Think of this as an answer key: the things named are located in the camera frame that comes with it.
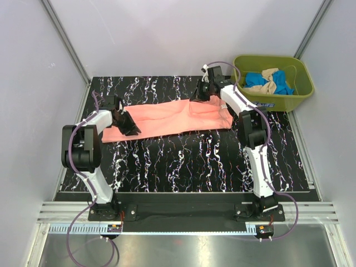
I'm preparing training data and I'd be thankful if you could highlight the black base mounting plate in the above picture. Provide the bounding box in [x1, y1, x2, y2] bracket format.
[88, 192, 285, 234]

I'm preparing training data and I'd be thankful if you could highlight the aluminium frame rail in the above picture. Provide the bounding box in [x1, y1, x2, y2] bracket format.
[37, 201, 338, 224]

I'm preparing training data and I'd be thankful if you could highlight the slotted cable duct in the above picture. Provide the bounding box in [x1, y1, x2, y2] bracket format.
[245, 222, 274, 239]
[49, 223, 122, 235]

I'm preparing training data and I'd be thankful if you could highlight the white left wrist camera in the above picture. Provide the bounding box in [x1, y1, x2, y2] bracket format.
[116, 100, 125, 113]

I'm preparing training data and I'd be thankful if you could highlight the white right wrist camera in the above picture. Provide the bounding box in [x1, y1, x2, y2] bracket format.
[201, 64, 210, 83]

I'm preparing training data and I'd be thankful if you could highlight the blue t shirt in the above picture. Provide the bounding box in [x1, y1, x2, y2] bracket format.
[244, 70, 295, 95]

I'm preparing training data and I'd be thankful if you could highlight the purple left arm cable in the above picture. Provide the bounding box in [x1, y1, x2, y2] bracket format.
[66, 90, 121, 265]

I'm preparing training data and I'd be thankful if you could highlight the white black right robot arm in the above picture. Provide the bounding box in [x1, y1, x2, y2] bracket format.
[190, 65, 278, 221]

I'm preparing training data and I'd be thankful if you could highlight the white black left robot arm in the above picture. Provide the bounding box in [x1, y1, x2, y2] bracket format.
[61, 92, 141, 221]

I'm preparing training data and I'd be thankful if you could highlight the olive green plastic bin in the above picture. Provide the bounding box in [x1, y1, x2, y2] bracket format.
[231, 55, 314, 112]

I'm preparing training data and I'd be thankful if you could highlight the pink t shirt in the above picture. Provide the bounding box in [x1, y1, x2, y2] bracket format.
[102, 96, 233, 143]

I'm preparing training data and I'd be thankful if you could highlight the left slotted cable duct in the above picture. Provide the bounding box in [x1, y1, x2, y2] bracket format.
[49, 223, 122, 235]

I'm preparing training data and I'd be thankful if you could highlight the right slotted cable duct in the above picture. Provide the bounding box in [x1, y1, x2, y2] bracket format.
[245, 222, 274, 239]

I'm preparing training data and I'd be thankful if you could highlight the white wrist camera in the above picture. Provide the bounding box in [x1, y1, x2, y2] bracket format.
[201, 64, 210, 83]
[116, 100, 125, 113]

